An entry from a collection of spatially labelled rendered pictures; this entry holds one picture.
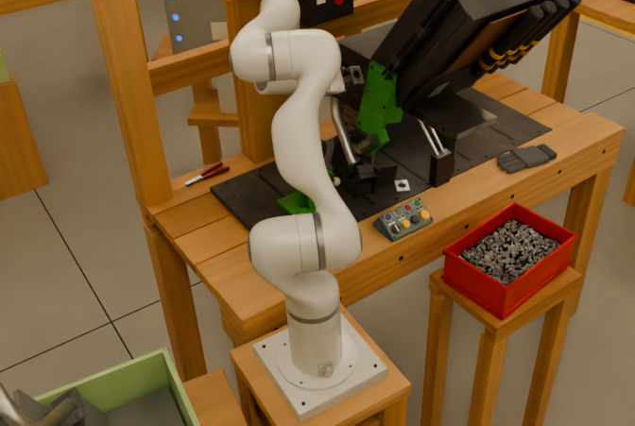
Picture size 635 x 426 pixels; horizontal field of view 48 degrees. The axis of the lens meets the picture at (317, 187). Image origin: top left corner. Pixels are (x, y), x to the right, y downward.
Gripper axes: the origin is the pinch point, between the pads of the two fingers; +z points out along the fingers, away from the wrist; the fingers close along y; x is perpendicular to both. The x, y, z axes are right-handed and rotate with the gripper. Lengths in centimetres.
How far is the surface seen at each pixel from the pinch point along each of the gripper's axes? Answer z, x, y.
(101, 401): -83, 20, -69
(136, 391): -75, 18, -69
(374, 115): 5.0, -0.6, -12.1
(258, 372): -50, 5, -73
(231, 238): -33, 31, -36
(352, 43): 12.9, 7.9, 14.8
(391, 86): 4.2, -11.0, -7.2
